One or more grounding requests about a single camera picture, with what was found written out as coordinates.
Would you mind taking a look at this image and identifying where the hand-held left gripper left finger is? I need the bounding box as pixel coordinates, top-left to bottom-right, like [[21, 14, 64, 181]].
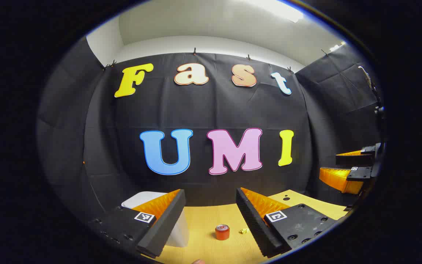
[[88, 189, 186, 259]]

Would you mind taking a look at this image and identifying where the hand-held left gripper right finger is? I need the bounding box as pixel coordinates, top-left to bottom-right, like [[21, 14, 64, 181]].
[[236, 187, 338, 258]]

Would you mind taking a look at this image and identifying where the wooden desktop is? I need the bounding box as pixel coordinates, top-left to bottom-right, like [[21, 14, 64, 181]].
[[155, 190, 349, 264]]

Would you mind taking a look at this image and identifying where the white desktop garbage bin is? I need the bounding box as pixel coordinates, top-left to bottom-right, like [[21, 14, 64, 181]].
[[121, 191, 190, 248]]

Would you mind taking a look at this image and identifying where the red pop can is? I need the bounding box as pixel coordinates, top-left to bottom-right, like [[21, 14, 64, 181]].
[[215, 224, 230, 241]]

